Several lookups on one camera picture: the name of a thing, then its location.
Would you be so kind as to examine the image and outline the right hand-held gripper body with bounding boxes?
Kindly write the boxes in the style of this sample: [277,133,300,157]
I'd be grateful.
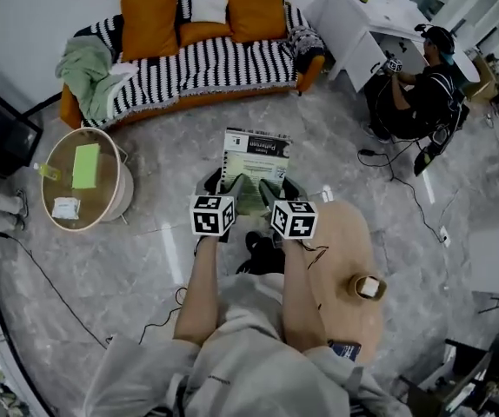
[269,199,320,250]

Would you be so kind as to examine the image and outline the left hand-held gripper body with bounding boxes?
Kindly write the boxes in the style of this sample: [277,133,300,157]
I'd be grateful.
[188,189,237,245]

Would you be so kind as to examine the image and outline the green-white magazine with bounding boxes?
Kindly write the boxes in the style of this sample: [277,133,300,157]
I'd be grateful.
[222,127,294,216]

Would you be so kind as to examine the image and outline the orange sofa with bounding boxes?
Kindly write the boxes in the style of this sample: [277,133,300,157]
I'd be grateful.
[59,0,327,130]

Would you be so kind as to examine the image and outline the person's right forearm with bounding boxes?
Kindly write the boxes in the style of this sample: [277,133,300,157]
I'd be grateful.
[280,237,329,349]

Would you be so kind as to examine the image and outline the person's left forearm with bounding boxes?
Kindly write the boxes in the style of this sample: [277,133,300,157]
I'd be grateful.
[173,235,223,347]

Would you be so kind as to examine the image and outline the wooden coffee table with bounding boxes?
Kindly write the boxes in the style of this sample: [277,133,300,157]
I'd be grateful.
[303,197,385,367]

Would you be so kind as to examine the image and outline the dark blue book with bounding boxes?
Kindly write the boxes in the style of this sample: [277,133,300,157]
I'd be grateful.
[327,340,363,362]

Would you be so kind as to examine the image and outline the person's left shoe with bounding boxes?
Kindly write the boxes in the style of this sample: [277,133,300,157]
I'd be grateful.
[244,231,273,252]

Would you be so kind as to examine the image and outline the person's black trousers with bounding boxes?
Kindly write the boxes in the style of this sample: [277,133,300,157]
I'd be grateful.
[236,245,288,277]

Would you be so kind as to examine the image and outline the round bamboo basket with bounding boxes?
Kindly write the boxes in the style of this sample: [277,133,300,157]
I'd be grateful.
[347,273,389,303]

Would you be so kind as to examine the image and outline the white tissue block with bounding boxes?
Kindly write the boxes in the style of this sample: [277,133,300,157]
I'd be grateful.
[359,277,381,299]

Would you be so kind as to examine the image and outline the black white striped blanket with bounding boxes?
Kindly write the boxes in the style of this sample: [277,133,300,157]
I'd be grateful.
[73,0,320,129]

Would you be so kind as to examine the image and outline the bright green notebook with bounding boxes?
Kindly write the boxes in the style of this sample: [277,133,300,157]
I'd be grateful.
[70,142,102,189]

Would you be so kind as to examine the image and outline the white wipes packet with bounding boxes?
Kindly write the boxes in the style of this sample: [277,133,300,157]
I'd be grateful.
[51,196,81,220]

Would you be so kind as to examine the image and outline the white folded towel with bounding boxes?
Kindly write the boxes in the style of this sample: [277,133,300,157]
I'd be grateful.
[109,61,140,77]

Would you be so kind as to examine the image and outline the dark fringed patterned cushion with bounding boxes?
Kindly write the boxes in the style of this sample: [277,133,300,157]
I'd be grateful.
[287,26,327,74]

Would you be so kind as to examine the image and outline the person's beige shirt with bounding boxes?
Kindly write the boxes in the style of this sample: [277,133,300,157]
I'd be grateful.
[82,271,411,417]

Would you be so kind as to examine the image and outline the round beige side table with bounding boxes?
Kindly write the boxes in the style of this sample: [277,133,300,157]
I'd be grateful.
[40,127,136,233]

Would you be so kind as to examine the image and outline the small orange cushion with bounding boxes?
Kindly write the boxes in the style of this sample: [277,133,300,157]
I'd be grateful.
[177,21,234,49]

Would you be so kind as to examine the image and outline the yellow drink bottle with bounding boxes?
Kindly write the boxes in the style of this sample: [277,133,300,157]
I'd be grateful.
[33,162,63,180]

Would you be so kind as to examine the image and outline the green knitted blanket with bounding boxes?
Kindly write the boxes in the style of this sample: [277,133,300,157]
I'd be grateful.
[55,36,140,121]

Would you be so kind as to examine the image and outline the white desk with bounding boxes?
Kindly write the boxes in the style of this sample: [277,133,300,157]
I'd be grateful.
[303,0,481,93]

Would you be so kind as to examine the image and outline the large orange cushion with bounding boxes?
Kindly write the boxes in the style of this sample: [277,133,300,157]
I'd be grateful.
[217,0,287,44]
[118,0,182,63]

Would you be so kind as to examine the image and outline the white cushion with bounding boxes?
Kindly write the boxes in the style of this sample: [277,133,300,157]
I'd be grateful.
[190,0,230,24]

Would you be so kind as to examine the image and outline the white cabinet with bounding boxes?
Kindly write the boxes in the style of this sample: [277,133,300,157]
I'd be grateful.
[469,197,499,295]

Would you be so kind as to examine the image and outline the black power cable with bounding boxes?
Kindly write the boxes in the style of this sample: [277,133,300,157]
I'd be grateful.
[356,148,446,241]

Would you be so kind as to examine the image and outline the black floor cable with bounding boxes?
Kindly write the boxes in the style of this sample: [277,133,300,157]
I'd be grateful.
[0,231,111,350]

